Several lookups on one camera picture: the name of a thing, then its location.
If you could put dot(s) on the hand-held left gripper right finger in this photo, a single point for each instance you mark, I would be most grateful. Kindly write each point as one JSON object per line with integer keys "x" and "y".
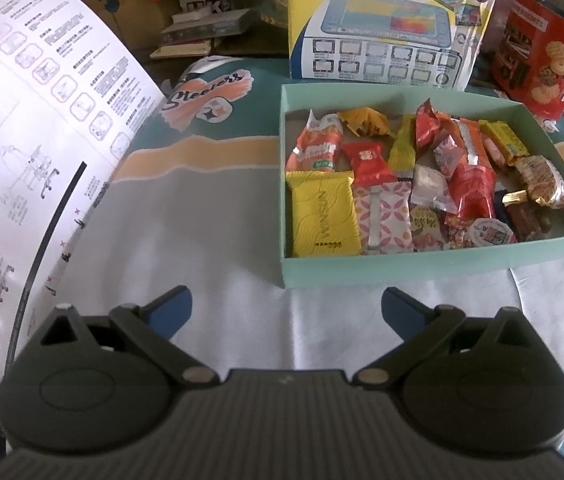
{"x": 402, "y": 307}

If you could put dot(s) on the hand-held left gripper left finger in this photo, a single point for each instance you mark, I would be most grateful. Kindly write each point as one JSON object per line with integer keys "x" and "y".
{"x": 169, "y": 305}

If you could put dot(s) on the green cardboard box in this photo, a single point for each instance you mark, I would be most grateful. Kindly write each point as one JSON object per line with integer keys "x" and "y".
{"x": 392, "y": 267}

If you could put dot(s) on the pink patterned snack packet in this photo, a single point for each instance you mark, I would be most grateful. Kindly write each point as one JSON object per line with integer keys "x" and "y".
{"x": 387, "y": 217}

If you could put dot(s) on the brown gold chocolate packet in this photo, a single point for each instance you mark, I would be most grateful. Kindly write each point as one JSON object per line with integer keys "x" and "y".
{"x": 527, "y": 215}

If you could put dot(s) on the white nougat packet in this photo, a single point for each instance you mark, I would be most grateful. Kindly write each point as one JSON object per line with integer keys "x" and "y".
{"x": 429, "y": 185}

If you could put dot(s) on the large red snack packet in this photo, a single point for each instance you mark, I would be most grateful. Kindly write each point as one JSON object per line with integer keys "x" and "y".
{"x": 474, "y": 192}

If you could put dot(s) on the brown pastry clear packet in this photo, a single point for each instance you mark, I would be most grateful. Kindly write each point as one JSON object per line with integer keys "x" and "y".
{"x": 544, "y": 182}

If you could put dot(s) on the small plain red packet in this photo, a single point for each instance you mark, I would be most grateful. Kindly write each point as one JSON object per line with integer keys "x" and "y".
{"x": 367, "y": 162}

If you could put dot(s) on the yellow green snack packet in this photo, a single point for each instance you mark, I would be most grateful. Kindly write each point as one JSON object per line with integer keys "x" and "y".
{"x": 404, "y": 147}

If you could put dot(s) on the orange silver bar packet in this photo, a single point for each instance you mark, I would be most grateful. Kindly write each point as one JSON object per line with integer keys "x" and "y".
{"x": 472, "y": 140}

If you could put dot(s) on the orange white sausage packet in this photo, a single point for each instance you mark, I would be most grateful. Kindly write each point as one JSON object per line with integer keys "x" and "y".
{"x": 317, "y": 145}

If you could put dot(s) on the red orange pointed packet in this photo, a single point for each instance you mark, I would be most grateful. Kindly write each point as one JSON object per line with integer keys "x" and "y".
{"x": 427, "y": 125}

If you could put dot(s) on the yellow striped cracker packet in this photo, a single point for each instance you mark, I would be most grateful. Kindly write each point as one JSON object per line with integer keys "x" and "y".
{"x": 504, "y": 142}

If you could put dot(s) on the orange yellow candy packet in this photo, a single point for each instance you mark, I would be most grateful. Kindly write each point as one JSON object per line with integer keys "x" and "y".
{"x": 367, "y": 120}

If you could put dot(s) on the white printed instruction sheet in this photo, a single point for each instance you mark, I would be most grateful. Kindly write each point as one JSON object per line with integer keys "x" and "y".
{"x": 27, "y": 135}

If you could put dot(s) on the red cookie tin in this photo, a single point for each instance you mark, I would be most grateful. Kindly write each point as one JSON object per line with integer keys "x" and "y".
{"x": 537, "y": 55}

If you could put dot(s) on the yellow blue toy tablet box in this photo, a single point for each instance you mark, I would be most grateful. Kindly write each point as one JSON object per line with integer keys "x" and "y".
{"x": 387, "y": 35}

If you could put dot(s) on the stack of wooden toy pieces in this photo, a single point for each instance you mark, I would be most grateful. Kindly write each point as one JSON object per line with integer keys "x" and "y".
{"x": 202, "y": 30}

